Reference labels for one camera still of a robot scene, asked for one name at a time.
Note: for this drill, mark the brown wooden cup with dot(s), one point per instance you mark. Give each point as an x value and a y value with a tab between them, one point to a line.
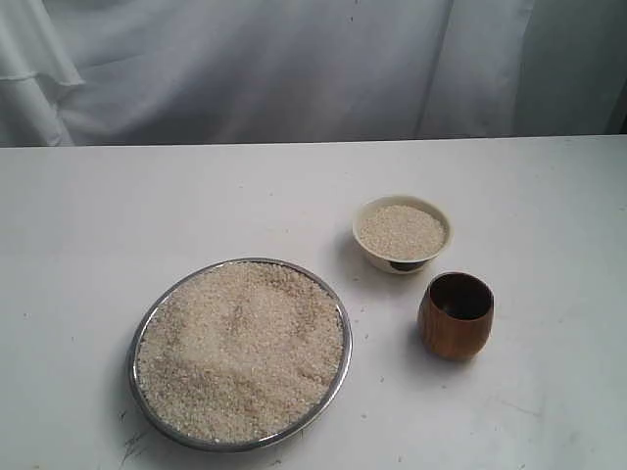
455	316

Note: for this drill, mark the cream ceramic rice bowl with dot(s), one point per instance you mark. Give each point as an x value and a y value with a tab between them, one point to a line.
401	234

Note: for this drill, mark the round metal rice tray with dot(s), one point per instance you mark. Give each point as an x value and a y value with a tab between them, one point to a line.
239	355

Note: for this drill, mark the white backdrop curtain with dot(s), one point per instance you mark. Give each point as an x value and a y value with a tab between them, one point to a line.
204	72

